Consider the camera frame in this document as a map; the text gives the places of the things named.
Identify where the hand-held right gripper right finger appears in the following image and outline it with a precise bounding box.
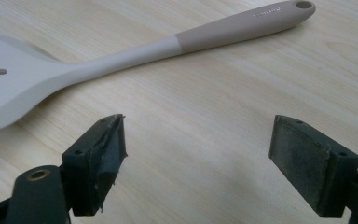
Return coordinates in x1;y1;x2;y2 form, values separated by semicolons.
268;114;358;218

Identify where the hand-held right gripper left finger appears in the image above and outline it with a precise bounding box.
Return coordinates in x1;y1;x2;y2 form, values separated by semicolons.
61;113;128;217

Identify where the white slotted spatula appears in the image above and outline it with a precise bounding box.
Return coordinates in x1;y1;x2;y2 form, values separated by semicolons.
0;0;317;135

